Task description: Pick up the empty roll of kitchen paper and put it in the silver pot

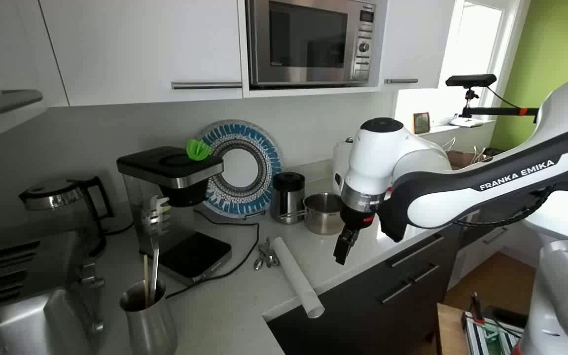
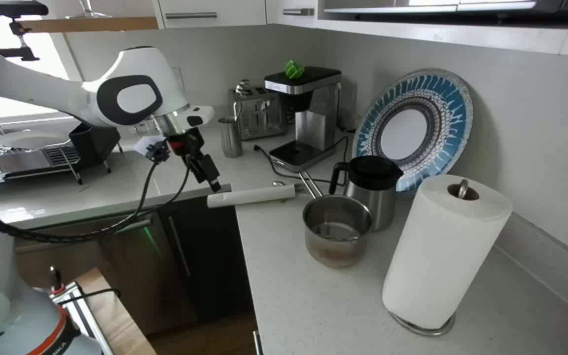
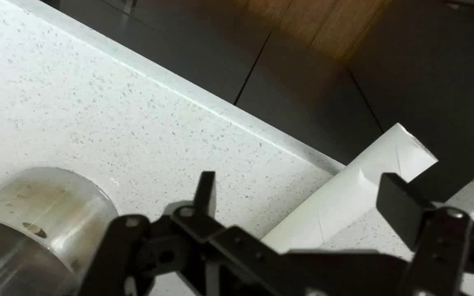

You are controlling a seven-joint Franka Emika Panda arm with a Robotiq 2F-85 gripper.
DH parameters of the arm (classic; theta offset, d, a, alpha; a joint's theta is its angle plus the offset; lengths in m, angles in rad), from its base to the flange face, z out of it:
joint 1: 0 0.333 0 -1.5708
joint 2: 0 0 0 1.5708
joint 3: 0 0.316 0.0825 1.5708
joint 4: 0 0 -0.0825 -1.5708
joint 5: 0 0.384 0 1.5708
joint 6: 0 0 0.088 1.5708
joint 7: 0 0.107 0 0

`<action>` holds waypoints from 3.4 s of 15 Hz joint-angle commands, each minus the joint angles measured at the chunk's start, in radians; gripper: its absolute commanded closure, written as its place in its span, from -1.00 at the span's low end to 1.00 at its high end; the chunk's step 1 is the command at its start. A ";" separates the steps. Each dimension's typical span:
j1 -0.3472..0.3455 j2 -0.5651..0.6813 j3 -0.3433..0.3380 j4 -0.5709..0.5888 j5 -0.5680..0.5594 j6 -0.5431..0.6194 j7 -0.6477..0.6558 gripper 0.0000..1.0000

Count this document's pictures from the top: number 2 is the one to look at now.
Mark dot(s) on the wooden box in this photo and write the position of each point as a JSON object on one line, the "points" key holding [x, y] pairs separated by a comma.
{"points": [[115, 319]]}

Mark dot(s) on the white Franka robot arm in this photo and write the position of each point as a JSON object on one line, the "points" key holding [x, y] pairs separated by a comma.
{"points": [[141, 78]]}

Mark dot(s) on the metal paper towel holder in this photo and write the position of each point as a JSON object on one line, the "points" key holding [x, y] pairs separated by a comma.
{"points": [[462, 190]]}

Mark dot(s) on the silver microwave oven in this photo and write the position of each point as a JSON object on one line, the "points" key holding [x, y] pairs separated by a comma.
{"points": [[442, 7]]}

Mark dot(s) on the dark lower kitchen cabinet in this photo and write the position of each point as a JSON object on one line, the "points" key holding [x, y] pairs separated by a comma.
{"points": [[206, 263]]}

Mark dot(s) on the steel carafe with black lid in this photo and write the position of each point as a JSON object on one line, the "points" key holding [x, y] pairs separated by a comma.
{"points": [[375, 188]]}

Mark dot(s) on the white upper kitchen cabinet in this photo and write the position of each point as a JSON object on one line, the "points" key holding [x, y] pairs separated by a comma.
{"points": [[212, 13]]}

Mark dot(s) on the steel utensil cup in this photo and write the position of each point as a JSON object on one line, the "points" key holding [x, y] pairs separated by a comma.
{"points": [[231, 139]]}

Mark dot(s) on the silver pot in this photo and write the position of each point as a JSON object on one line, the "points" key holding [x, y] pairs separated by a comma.
{"points": [[336, 232]]}

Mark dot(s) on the black and silver coffee maker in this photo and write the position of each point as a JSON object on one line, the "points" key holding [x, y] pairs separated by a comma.
{"points": [[310, 110]]}

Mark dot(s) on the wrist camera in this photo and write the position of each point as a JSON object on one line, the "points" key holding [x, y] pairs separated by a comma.
{"points": [[154, 151]]}

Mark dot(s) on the green plastic object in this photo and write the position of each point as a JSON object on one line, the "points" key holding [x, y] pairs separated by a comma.
{"points": [[293, 70]]}

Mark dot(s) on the blue patterned decorative plate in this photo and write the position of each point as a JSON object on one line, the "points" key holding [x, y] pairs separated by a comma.
{"points": [[429, 100]]}

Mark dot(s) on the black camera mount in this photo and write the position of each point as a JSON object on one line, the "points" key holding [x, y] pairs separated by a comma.
{"points": [[9, 9]]}

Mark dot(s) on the silver metal tongs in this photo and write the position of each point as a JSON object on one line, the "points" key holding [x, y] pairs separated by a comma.
{"points": [[310, 187]]}

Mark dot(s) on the wooden plank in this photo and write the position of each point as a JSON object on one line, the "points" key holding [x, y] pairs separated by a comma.
{"points": [[89, 25]]}

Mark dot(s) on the white paper towel roll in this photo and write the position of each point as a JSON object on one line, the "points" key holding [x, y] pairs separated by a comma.
{"points": [[442, 254]]}

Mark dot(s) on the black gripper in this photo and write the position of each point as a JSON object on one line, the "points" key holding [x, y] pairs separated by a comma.
{"points": [[188, 147]]}

